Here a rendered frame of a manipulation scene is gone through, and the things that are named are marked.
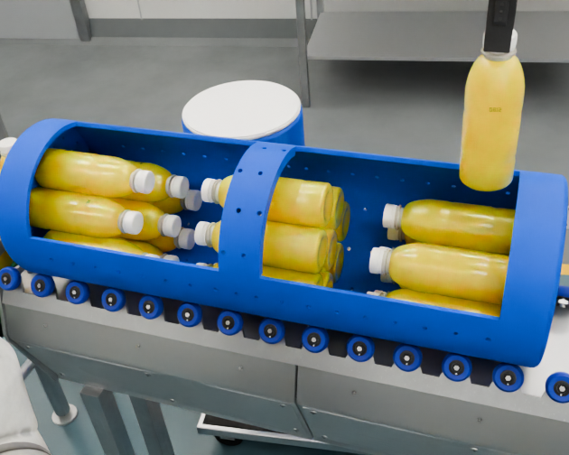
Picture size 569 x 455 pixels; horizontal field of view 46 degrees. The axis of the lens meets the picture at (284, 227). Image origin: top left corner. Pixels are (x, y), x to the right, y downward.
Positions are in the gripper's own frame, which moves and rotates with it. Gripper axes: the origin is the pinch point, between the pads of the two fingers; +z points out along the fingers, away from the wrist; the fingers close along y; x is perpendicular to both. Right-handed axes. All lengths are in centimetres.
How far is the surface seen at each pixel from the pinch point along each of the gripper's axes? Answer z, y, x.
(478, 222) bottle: 33.1, 3.0, -0.3
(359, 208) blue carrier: 41.5, 13.1, 20.3
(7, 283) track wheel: 51, -11, 82
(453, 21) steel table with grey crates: 120, 291, 34
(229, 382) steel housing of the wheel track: 62, -14, 37
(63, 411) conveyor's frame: 142, 18, 118
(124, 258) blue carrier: 36, -14, 52
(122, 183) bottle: 30, -3, 57
